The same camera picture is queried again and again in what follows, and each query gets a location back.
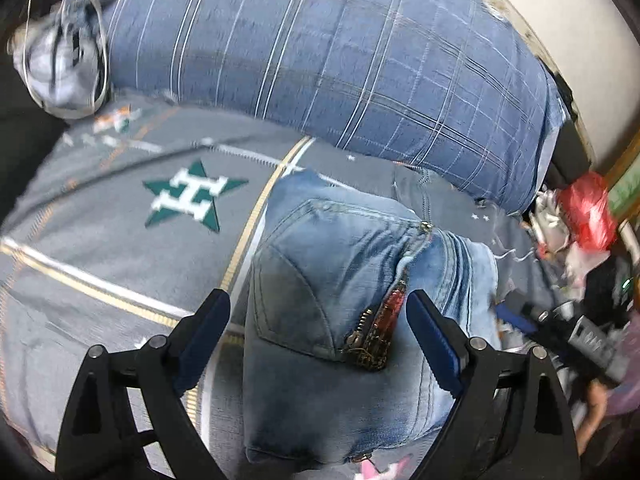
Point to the person's right hand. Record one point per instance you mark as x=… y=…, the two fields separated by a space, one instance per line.
x=596 y=405

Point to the wooden framed green panel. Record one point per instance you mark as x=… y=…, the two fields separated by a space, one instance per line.
x=625 y=185

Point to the red plastic bag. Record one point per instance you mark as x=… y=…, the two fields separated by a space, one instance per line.
x=590 y=210

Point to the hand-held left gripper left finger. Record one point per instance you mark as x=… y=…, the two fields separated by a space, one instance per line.
x=205 y=340

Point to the grey star printed bedsheet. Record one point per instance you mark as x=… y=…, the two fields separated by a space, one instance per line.
x=125 y=250

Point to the blue denim pants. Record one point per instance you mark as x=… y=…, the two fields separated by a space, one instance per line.
x=325 y=270

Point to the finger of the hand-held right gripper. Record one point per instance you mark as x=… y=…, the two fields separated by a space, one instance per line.
x=515 y=317

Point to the white crumpled cloth pile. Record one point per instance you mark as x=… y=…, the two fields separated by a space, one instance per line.
x=547 y=220

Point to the light grey small cloth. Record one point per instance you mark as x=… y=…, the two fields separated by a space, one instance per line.
x=55 y=80

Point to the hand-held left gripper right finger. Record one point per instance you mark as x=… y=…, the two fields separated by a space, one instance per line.
x=435 y=345

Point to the black cushion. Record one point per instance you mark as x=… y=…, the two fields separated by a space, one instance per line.
x=570 y=145

